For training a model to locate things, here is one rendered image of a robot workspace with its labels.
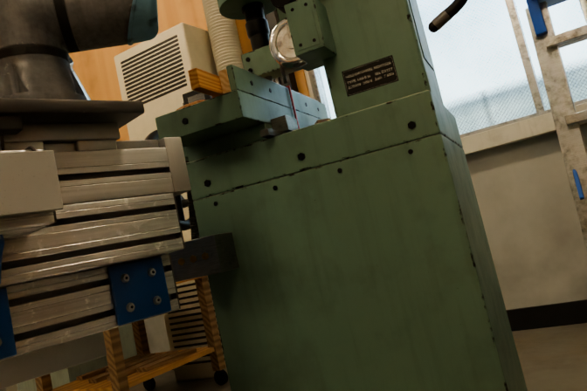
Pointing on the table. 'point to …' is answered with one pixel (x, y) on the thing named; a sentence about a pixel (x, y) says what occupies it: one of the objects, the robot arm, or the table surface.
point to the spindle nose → (256, 24)
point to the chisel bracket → (264, 64)
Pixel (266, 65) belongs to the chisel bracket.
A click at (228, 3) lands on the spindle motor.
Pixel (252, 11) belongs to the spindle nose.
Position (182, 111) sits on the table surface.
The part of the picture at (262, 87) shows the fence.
